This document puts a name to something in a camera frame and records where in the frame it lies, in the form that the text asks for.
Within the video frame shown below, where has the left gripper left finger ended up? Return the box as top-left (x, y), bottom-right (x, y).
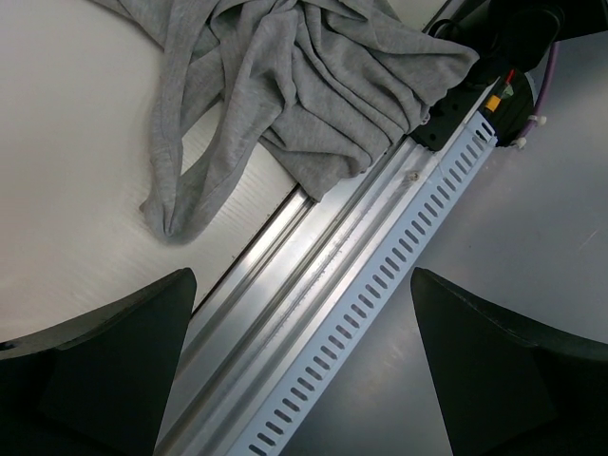
top-left (1, 268), bottom-right (197, 455)

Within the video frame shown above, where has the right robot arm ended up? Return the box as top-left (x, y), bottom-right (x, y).
top-left (429, 0), bottom-right (607, 78)

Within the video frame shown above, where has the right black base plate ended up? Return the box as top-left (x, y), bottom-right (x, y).
top-left (410, 70), bottom-right (537, 152)

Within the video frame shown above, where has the aluminium front rail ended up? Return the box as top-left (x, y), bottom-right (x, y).
top-left (156, 114), bottom-right (473, 455)

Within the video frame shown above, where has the white slotted cable duct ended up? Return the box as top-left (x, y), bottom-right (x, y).
top-left (226, 112), bottom-right (496, 455)

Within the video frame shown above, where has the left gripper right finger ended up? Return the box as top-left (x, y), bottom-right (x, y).
top-left (410, 268), bottom-right (607, 455)

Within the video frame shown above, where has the grey tank top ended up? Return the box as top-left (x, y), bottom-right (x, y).
top-left (106, 1), bottom-right (479, 244)

